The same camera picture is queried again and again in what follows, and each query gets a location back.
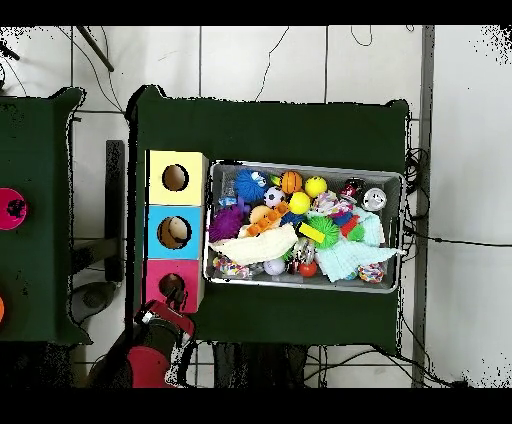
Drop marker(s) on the cream muslin cloth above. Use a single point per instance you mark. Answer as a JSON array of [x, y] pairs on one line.
[[256, 246]]

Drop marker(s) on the orange plastic toy block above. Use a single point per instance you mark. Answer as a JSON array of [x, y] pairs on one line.
[[268, 219]]

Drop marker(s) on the mint green muslin cloth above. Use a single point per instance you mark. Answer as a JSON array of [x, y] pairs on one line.
[[348, 256]]

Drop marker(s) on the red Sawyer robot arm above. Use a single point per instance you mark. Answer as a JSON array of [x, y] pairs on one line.
[[148, 364]]

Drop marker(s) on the wooden box with three holes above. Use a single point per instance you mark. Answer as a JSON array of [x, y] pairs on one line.
[[160, 196]]

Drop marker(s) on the clear mesh bin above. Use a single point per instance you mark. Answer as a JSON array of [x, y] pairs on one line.
[[390, 216]]

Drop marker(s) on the purple spiky ball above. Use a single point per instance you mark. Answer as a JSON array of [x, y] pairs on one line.
[[224, 224]]

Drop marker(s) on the black stand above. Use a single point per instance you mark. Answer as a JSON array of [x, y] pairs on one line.
[[115, 200]]

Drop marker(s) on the blue fuzzy ball with eyes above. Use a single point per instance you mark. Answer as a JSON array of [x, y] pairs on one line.
[[248, 186]]

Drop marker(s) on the black and white soccer ball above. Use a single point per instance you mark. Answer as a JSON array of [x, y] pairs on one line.
[[274, 196]]

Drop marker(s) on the orange ball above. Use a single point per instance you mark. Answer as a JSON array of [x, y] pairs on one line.
[[1, 310]]

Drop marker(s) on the yellow tennis ball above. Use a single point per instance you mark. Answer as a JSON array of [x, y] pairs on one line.
[[299, 202]]

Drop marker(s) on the orange toy basketball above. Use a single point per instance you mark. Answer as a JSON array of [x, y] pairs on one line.
[[291, 182]]

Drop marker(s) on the pink ball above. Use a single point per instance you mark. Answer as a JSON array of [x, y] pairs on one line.
[[6, 220]]

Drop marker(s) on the yellow smiley ball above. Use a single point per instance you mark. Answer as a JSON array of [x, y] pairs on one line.
[[316, 186]]

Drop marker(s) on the dark green tablecloth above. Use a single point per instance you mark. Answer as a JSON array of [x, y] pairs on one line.
[[280, 128], [36, 140]]

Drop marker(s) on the silver drink can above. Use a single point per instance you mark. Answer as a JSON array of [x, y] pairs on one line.
[[374, 199]]

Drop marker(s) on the black rod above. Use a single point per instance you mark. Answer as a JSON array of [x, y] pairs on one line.
[[96, 50]]

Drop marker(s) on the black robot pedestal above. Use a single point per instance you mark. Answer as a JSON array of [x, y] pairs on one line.
[[260, 368]]

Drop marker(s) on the grey metal rail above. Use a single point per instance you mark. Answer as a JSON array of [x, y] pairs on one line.
[[427, 80]]

